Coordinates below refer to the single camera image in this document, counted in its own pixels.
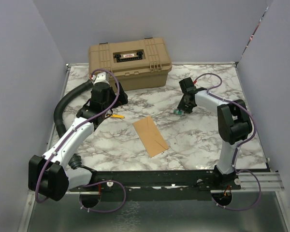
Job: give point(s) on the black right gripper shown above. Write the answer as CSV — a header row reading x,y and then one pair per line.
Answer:
x,y
187,109

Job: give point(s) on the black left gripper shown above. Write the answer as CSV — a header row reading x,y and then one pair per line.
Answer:
x,y
122,98

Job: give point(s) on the white green glue stick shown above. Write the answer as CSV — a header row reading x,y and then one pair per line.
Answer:
x,y
177,112

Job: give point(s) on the brown paper envelope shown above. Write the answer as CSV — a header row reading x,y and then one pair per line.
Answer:
x,y
150,136

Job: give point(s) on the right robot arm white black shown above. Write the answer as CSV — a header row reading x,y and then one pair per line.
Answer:
x,y
234,123

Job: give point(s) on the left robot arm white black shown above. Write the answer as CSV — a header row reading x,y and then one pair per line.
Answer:
x,y
60,169

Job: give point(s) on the yellow black utility knife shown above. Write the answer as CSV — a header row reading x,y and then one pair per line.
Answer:
x,y
116,116

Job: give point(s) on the tan plastic toolbox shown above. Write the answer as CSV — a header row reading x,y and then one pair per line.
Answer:
x,y
137,64

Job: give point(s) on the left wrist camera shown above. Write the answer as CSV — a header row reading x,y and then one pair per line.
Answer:
x,y
102,77

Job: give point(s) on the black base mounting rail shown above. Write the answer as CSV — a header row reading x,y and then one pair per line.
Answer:
x,y
158,185

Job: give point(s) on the aluminium extrusion frame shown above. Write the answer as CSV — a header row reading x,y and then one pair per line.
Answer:
x,y
193,139

